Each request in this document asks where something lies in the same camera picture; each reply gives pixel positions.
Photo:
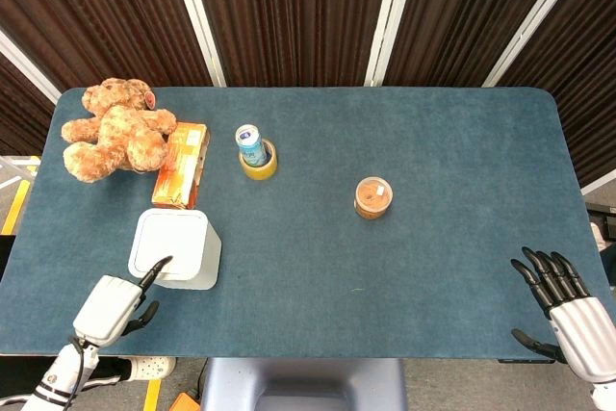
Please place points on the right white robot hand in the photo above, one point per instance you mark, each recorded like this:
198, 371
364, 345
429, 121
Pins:
572, 307

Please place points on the orange object on floor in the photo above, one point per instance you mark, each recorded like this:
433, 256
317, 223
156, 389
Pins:
185, 402

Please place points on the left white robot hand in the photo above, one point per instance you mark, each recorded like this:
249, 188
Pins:
110, 305

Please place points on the brown lidded jar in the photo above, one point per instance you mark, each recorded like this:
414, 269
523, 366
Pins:
373, 197

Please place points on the yellow tape roll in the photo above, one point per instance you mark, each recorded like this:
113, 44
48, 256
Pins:
262, 168

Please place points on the brown teddy bear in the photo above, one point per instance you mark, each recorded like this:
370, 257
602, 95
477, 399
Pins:
118, 129

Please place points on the blue table mat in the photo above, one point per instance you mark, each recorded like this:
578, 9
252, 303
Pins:
308, 218

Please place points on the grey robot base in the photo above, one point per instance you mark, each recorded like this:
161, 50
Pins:
303, 384

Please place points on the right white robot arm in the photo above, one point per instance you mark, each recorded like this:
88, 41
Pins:
605, 394

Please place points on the orange snack box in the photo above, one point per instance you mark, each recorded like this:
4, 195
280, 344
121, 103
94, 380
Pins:
180, 165

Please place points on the white square box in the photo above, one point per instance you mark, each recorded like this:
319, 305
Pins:
175, 247

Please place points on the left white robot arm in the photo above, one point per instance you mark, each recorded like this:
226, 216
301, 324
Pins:
60, 375

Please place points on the white perforated shoe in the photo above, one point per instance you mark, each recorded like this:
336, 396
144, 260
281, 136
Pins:
151, 367

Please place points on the blue drink can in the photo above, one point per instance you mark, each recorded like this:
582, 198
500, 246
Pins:
250, 144

